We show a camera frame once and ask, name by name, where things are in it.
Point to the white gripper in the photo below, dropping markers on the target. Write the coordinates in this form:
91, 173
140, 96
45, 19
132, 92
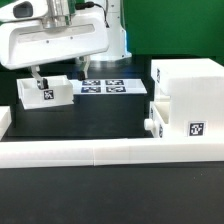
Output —
36, 32

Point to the white drawer without knob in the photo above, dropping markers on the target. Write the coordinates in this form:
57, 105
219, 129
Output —
60, 92

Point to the white drawer with knob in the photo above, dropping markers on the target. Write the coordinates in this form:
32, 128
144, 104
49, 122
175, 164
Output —
158, 121

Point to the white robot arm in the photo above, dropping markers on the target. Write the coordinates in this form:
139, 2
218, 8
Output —
115, 32

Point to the white drawer cabinet box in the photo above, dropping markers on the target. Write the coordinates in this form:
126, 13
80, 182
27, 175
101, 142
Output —
195, 90

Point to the white U-shaped table fence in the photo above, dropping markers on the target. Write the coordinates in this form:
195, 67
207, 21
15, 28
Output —
104, 152

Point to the white marker base plate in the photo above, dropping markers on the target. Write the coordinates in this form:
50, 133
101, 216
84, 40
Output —
108, 86

